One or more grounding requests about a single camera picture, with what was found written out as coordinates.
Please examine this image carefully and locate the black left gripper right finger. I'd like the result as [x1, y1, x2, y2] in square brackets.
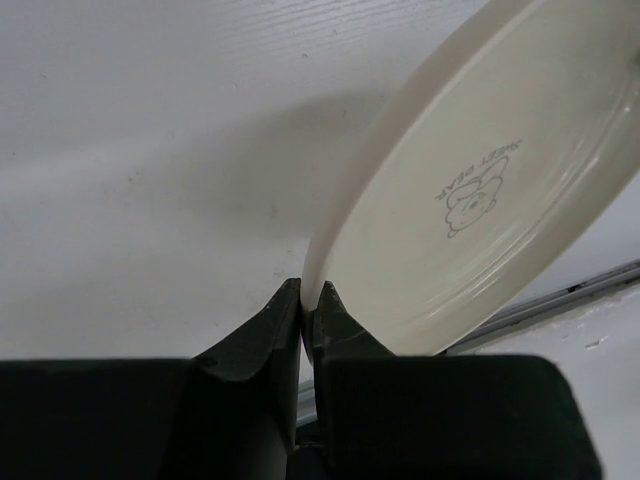
[307, 282, 400, 430]

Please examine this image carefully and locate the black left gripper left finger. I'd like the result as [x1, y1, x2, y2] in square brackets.
[195, 278, 301, 453]

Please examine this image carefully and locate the cream bear plate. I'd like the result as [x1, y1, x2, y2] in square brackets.
[301, 1, 639, 355]

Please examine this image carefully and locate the aluminium front rail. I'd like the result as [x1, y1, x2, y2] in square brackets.
[441, 260, 639, 355]

